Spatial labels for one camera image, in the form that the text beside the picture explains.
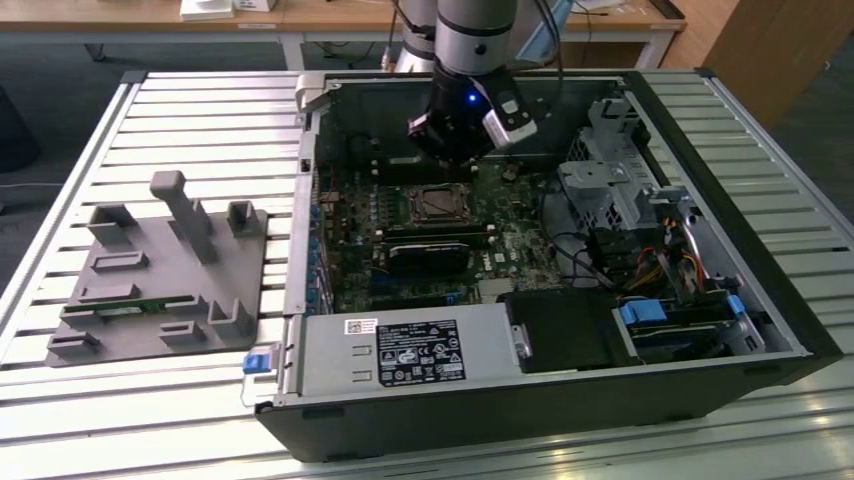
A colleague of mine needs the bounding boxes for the metal socket cover frame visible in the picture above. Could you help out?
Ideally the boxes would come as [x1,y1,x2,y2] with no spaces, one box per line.
[410,184,470,222]

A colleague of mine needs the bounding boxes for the silver square CPU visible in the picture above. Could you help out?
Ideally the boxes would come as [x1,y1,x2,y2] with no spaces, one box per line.
[426,192,461,216]

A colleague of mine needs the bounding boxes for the CPU socket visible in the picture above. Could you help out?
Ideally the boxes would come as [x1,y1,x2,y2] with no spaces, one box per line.
[406,183,473,224]

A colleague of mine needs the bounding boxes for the pale blue teach pendant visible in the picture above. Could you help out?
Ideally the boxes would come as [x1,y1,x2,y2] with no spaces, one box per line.
[520,0,570,64]

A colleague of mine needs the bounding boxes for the green motherboard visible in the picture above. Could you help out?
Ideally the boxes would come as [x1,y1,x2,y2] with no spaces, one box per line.
[313,159,582,314]

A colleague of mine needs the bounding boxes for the grey metal disk bay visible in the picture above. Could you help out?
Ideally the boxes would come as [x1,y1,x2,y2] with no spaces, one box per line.
[557,97,702,234]

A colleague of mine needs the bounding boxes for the graphics card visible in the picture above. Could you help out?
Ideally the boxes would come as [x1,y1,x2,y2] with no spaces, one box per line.
[385,241,474,280]

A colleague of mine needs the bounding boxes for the silver chipset heatsink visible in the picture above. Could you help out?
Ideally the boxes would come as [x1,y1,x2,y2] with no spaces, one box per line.
[477,279,516,302]

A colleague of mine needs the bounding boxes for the black plastic shroud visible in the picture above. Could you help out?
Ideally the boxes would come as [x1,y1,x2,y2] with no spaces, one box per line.
[497,289,642,374]

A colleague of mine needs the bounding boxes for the plain white box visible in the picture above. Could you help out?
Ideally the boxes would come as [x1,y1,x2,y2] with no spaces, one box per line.
[179,0,237,21]

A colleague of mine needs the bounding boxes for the black power supply label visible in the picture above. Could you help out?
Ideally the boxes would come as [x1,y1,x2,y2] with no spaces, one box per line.
[377,319,469,389]

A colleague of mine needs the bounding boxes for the hard disk in blue carrier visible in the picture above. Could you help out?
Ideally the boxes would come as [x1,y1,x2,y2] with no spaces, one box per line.
[617,295,733,364]

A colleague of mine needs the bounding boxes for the silver power supply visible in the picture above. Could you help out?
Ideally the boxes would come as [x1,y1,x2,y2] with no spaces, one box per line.
[297,302,536,401]

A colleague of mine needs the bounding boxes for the wooden cabinet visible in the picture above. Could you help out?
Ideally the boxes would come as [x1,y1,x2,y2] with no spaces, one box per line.
[660,0,854,129]

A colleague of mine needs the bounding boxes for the green RAM stick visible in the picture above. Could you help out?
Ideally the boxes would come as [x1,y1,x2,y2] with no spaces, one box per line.
[93,297,197,316]

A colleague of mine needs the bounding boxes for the grey parts rack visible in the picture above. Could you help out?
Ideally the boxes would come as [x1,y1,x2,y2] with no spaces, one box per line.
[43,169,270,369]

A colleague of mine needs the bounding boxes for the wooden desk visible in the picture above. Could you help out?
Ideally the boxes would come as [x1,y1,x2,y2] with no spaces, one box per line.
[0,0,689,71]

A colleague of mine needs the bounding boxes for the black open PC case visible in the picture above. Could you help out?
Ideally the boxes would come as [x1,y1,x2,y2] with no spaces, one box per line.
[253,67,844,464]

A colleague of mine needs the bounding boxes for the white silver wrist camera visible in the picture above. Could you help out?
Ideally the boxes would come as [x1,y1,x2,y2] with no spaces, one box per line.
[480,89,541,150]

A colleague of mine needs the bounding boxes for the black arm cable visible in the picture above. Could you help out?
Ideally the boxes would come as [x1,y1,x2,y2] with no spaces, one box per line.
[532,0,568,109]

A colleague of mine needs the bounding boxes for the yellow red power wires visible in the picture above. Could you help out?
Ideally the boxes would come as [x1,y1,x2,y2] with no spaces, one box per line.
[628,245,710,295]

